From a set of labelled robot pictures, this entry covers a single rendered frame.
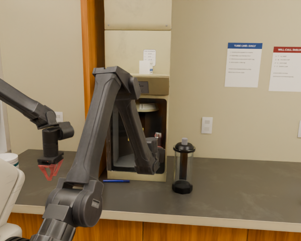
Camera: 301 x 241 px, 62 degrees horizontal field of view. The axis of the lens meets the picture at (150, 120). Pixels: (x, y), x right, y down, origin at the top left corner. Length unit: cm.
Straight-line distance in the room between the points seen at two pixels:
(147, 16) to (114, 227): 98
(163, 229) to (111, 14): 101
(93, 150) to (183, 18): 124
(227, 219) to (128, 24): 97
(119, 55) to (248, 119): 97
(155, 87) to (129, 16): 36
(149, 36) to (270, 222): 96
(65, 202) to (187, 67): 127
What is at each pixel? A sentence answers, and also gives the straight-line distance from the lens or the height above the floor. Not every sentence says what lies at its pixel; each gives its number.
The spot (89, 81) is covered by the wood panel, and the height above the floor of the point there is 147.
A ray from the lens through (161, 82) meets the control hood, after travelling 115.
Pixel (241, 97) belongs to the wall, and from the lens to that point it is 174.
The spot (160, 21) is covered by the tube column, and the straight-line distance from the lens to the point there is 125.
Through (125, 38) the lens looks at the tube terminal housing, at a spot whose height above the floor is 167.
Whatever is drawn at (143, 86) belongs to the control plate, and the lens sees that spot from 118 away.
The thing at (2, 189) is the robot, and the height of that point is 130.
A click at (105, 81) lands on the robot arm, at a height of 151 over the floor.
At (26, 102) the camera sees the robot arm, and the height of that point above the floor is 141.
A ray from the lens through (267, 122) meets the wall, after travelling 182.
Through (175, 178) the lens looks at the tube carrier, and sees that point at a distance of 126.
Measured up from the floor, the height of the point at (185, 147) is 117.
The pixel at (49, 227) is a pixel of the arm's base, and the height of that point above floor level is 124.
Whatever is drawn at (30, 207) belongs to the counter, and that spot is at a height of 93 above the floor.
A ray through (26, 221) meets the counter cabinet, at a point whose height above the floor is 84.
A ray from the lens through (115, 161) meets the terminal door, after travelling 135.
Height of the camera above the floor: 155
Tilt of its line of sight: 13 degrees down
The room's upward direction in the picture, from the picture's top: 1 degrees clockwise
